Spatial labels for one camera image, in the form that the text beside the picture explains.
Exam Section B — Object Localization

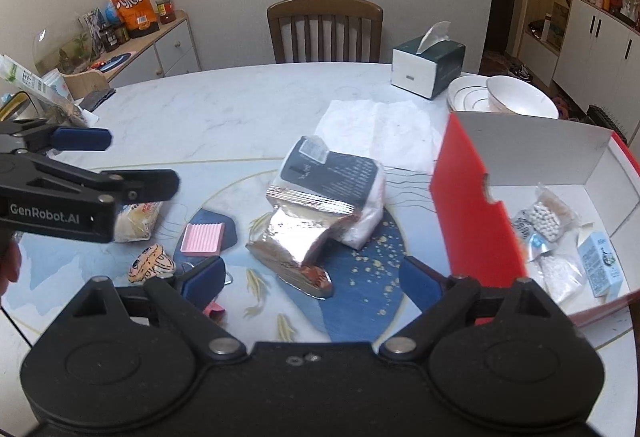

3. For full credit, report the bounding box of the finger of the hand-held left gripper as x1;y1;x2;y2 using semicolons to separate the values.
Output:
0;152;181;205
0;118;113;155

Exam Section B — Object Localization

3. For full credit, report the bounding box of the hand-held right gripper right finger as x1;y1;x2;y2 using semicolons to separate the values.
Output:
379;256;558;363

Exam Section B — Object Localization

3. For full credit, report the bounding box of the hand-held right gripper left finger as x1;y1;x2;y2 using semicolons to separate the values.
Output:
74;257;246;363

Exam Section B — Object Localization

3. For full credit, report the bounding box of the pink ribbed pad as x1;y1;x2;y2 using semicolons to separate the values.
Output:
180;222;227;258

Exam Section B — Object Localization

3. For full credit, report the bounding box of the red cardboard box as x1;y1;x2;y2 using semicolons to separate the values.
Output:
429;111;640;330

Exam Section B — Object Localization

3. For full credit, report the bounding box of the silver foil pouch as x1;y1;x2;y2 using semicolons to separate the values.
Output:
245;186;363;300

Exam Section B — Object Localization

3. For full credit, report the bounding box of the small printed plastic packet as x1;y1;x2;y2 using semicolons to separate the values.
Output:
511;211;551;264

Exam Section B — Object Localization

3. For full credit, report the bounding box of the slate blue printed plastic bag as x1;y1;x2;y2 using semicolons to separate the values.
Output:
277;134;387;250

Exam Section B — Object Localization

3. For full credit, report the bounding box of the clear bag of white pellets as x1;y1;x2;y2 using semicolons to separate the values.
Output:
537;251;587;305

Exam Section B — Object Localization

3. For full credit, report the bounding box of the clear snack bag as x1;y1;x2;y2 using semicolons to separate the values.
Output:
525;184;582;244

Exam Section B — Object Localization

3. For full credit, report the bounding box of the small light blue carton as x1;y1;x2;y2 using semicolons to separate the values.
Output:
576;232;624;300

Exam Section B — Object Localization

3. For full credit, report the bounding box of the person's left hand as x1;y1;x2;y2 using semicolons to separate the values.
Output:
0;241;24;298

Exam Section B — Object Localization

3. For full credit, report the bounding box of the bread snack packet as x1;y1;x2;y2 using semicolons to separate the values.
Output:
114;201;164;244

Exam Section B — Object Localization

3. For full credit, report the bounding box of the flat black device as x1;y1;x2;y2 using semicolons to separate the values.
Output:
80;86;117;113

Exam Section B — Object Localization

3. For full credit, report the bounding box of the wooden stand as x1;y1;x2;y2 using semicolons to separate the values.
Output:
61;68;110;100

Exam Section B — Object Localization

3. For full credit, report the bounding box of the cartoon face charm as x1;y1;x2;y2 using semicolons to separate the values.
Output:
127;244;177;285

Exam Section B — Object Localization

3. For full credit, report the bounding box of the blue mouse pad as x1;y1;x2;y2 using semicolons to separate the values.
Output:
91;51;132;69

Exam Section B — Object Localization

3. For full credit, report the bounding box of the green white package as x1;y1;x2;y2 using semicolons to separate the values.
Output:
0;54;68;100

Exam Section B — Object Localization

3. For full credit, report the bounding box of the glass dome terrarium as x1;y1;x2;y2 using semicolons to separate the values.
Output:
32;12;97;74

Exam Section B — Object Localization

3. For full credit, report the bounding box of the blue printed card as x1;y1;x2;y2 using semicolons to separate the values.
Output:
80;3;125;40

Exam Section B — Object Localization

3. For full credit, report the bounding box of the white sideboard cabinet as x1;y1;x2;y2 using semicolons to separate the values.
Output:
65;10;202;90

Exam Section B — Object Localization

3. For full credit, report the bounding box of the orange snack bag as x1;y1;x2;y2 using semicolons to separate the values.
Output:
106;0;161;38

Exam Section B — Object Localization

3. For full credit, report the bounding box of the white paper napkin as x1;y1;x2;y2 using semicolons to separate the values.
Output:
314;100;437;175

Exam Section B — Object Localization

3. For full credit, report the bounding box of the white bowl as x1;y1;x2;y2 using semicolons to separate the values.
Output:
486;76;560;119

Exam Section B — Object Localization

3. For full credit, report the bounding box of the green white tissue box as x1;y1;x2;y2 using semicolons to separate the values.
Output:
391;21;467;100

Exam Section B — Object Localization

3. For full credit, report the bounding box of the black crate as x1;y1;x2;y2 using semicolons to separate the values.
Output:
585;104;628;143

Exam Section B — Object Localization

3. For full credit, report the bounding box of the slatted wooden chair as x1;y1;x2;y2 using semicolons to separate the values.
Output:
266;0;385;64

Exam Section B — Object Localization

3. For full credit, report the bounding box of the white lower cabinet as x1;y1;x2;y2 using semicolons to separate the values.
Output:
552;0;640;118

